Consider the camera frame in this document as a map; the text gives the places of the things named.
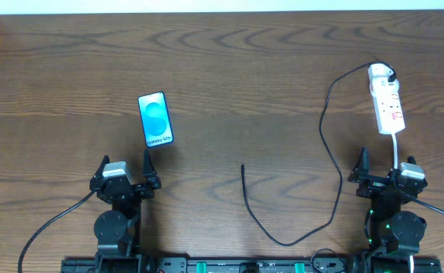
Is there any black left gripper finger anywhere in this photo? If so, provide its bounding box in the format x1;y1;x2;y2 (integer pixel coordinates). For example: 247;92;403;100
94;155;110;179
143;149;157;183

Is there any blue Galaxy smartphone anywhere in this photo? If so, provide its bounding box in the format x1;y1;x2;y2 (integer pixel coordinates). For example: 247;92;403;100
137;91;175;149

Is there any black charger cable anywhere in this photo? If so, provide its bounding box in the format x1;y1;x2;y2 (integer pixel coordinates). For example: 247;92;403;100
241;60;398;247

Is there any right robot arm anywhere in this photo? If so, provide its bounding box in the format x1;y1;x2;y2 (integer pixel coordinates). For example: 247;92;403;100
347;147;427;272

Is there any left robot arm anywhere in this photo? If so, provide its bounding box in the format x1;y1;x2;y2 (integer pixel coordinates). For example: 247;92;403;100
90;149;161;273

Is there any white charger plug adapter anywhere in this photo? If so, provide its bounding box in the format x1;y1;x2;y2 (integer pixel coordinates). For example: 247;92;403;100
367;62;396;83

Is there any white power strip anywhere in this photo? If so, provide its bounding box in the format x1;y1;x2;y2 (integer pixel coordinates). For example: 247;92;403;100
370;77;405;135

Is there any white power strip cord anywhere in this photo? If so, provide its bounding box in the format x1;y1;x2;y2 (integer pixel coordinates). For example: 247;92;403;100
391;132;399;171

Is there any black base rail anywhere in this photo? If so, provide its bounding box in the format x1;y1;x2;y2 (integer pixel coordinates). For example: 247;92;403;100
60;256;443;273

